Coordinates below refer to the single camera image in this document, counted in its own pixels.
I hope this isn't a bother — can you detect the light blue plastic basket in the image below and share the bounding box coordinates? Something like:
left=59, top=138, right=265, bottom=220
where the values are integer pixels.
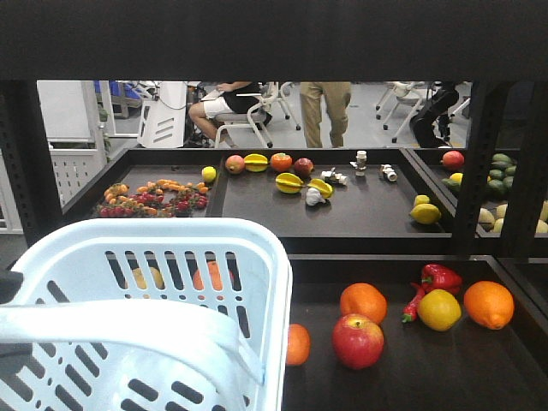
left=1, top=217, right=292, bottom=410

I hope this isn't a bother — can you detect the yellow starfruit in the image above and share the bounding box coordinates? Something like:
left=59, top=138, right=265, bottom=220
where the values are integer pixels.
left=275, top=172, right=305, bottom=194

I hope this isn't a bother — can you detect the white garlic bulb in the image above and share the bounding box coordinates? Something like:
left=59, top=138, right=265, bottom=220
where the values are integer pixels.
left=305, top=188, right=327, bottom=207

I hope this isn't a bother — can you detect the round orange fruit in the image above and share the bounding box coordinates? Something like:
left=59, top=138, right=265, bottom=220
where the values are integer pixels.
left=340, top=283, right=388, bottom=325

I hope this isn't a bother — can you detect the yellow lemon on tray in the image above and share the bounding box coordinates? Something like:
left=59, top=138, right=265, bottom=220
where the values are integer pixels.
left=409, top=203, right=442, bottom=225

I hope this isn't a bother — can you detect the red apple front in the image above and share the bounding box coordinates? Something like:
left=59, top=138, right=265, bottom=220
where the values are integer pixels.
left=331, top=313, right=384, bottom=370

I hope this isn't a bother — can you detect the black wooden produce stand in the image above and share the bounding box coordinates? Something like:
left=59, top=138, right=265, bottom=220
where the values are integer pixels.
left=1, top=1, right=547, bottom=410

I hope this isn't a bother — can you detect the red chili pepper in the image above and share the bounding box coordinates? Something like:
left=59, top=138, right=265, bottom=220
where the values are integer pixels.
left=402, top=283, right=426, bottom=323

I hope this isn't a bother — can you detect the red bell pepper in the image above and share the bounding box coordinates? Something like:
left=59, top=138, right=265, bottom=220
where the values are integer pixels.
left=420, top=263, right=462, bottom=295

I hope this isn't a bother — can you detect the yellow lemon fruit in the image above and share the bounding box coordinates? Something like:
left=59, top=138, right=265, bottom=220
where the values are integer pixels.
left=418, top=289, right=462, bottom=331

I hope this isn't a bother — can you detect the large orange with nub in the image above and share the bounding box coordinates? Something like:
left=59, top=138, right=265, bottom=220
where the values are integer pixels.
left=463, top=281, right=515, bottom=330

